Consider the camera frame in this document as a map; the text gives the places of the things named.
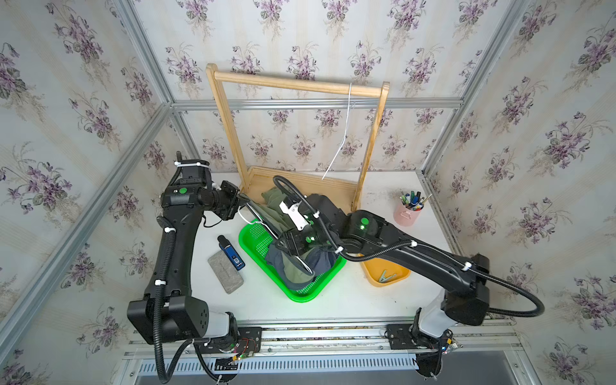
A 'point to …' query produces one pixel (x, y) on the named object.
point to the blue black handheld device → (231, 253)
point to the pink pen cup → (406, 216)
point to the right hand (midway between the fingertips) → (287, 241)
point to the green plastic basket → (257, 241)
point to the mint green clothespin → (383, 279)
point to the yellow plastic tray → (381, 272)
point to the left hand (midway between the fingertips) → (250, 197)
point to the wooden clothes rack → (346, 188)
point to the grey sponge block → (225, 272)
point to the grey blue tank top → (322, 260)
